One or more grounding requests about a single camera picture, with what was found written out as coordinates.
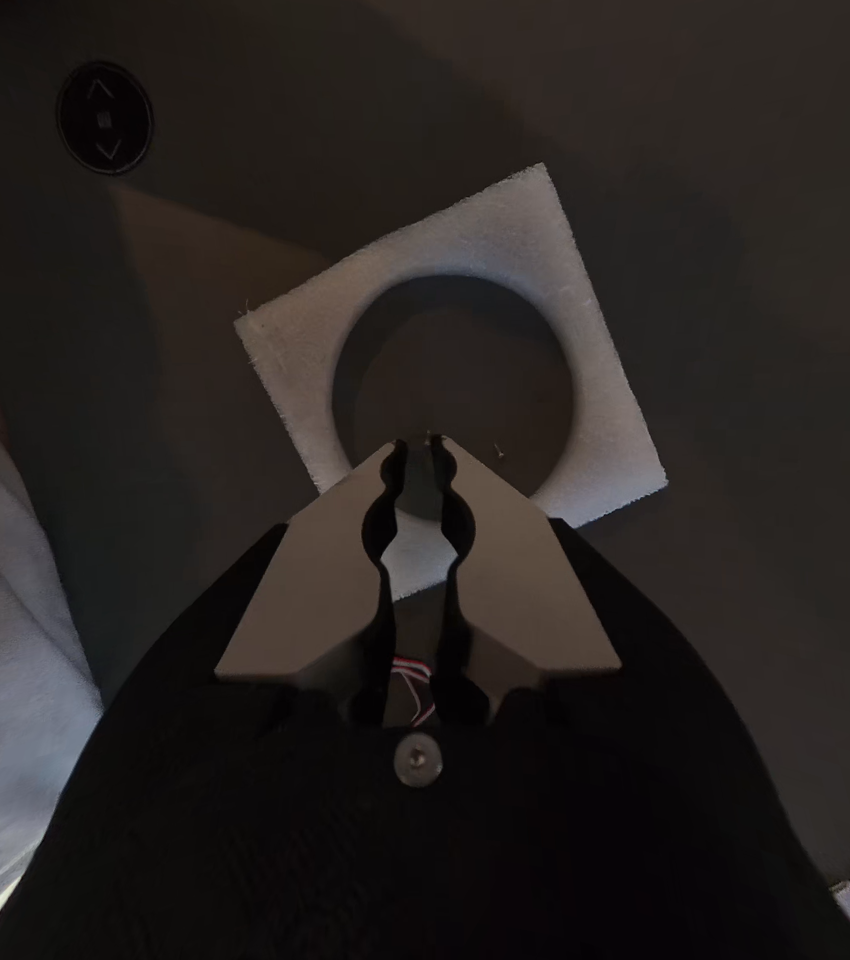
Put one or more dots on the white foam piece with cutout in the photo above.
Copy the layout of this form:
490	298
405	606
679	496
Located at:
470	240

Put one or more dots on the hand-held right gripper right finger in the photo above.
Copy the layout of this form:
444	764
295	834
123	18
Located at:
530	600

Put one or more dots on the wood edged desk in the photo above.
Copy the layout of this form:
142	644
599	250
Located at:
732	225

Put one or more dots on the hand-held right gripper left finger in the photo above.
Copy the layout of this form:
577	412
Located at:
297	600

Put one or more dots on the round desk control button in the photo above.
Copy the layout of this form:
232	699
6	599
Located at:
104	118

